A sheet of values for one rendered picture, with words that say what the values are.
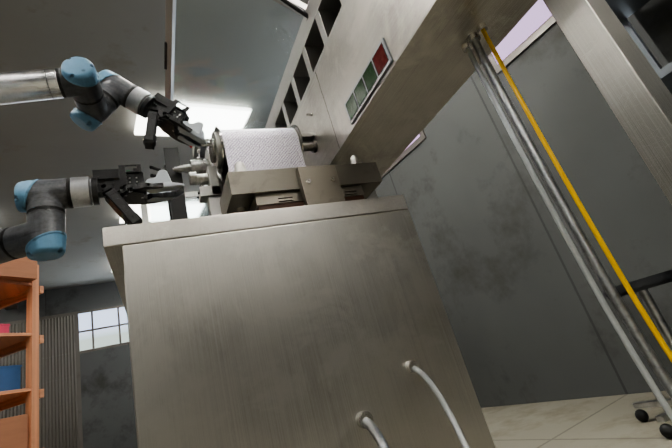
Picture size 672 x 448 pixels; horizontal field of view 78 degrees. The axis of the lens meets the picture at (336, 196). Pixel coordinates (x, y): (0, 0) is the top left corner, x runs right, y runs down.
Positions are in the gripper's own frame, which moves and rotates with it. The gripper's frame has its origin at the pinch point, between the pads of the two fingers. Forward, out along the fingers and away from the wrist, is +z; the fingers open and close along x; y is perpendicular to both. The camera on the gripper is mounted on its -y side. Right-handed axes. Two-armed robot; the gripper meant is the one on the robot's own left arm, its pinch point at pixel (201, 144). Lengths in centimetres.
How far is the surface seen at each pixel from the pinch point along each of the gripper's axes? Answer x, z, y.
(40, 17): 175, -211, 131
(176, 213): 27.8, 0.4, -12.1
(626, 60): -82, 67, 4
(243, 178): -25.2, 19.9, -17.3
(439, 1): -68, 37, 15
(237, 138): -5.5, 8.7, 4.8
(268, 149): -5.5, 18.1, 7.1
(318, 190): -27.2, 36.5, -10.9
